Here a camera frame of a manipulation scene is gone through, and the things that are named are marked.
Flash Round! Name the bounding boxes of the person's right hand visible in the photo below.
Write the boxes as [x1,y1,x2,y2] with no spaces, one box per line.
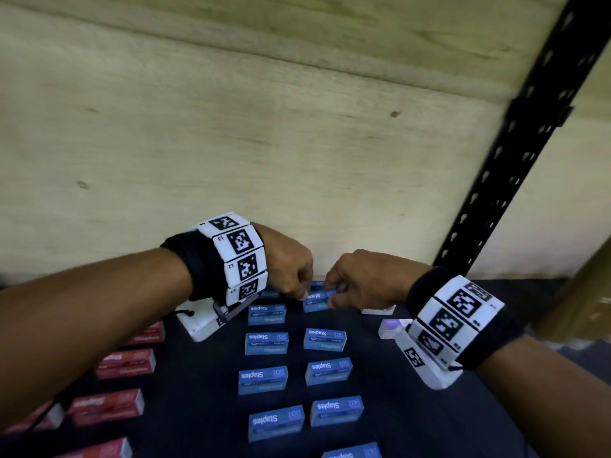
[324,250,433,311]

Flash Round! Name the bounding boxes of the person's left hand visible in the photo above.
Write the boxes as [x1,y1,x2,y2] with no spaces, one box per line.
[252,223,314,301]

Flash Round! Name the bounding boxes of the small blue staple box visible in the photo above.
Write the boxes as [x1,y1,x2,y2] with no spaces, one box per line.
[303,289,336,314]

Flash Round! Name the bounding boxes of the person's left forearm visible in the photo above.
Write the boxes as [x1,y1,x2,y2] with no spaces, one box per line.
[0,247,194,432]

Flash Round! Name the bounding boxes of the person's right forearm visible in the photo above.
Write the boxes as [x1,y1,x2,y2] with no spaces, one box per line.
[470,335,611,458]

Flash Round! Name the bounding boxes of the white marker band left wrist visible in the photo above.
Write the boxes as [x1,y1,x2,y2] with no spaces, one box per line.
[196,212,269,308]

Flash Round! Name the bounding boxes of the white marker band wrist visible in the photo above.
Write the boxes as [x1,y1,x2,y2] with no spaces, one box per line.
[407,275,505,369]
[196,212,269,308]

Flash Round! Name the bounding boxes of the rows of blue staple boxes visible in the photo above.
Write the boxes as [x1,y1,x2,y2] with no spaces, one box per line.
[237,280,383,458]

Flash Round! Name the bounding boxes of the black left wristband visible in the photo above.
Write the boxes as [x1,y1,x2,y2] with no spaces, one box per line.
[160,230,231,302]

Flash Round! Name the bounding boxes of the black wristband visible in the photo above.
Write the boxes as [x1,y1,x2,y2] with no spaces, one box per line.
[160,230,231,302]
[406,267,524,372]

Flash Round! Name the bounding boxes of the white marker band right wrist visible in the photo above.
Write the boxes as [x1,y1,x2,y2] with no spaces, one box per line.
[407,275,505,369]

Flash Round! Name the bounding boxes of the red staple box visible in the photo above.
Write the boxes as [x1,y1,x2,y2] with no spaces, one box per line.
[0,402,66,435]
[120,321,166,348]
[50,437,133,458]
[66,388,145,428]
[95,348,157,380]

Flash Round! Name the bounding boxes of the black right wristband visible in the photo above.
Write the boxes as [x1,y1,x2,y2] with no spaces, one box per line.
[406,267,524,372]

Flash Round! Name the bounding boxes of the black perforated shelf upright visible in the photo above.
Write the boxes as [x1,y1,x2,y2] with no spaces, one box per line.
[432,0,611,283]

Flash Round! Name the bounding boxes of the brown cardboard box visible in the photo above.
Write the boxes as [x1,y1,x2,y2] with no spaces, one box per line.
[534,250,611,345]

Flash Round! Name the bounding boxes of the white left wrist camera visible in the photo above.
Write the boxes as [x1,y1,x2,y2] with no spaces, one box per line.
[176,296,261,343]

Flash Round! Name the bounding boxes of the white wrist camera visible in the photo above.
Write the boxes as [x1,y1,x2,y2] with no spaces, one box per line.
[176,296,261,343]
[378,318,465,391]

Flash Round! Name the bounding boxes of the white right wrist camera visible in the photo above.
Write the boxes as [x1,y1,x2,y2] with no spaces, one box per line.
[378,318,465,391]

